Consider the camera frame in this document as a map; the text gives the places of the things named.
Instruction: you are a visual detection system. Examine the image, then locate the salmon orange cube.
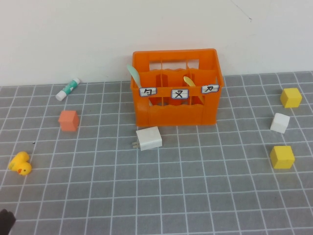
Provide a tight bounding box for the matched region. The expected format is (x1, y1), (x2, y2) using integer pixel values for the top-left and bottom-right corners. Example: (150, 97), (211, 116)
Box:
(58, 110), (80, 133)

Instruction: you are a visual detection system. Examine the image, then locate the orange plastic cutlery holder crate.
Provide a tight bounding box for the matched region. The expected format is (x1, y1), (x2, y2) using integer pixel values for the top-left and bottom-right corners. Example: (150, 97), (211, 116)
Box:
(131, 48), (225, 127)

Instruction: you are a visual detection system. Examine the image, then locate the white cube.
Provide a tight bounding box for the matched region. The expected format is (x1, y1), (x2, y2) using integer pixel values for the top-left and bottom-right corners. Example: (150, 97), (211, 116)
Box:
(269, 113), (291, 134)

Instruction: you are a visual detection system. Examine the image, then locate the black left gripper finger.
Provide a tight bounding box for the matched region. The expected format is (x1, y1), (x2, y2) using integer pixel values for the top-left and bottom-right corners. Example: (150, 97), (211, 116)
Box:
(0, 209), (17, 233)

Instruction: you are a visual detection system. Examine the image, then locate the yellow rubber duck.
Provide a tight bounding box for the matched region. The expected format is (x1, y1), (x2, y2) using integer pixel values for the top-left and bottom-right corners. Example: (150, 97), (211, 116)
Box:
(8, 151), (32, 176)

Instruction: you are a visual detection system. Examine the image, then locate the white green glue stick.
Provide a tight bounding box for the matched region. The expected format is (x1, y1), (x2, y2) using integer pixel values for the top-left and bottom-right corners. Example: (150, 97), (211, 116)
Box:
(55, 77), (81, 101)

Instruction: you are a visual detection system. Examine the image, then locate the yellow plastic knife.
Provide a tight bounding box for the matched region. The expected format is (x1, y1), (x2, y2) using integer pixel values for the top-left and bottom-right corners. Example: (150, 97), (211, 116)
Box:
(183, 76), (205, 105)

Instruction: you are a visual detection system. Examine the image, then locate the grey grid tablecloth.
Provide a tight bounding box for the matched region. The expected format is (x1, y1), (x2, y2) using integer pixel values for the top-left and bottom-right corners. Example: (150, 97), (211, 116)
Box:
(0, 70), (313, 235)

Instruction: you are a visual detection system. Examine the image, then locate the yellow cube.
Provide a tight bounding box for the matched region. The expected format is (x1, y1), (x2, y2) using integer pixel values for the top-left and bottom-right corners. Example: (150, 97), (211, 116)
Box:
(280, 88), (303, 109)
(269, 145), (295, 169)

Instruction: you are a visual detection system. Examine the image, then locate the white power adapter plug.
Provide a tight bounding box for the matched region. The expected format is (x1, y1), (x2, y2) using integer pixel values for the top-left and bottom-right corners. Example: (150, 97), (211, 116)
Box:
(132, 126), (163, 151)

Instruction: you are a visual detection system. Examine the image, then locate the mint green plastic spoon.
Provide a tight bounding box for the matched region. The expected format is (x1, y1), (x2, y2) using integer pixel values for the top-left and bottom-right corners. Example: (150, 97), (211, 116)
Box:
(126, 64), (143, 89)

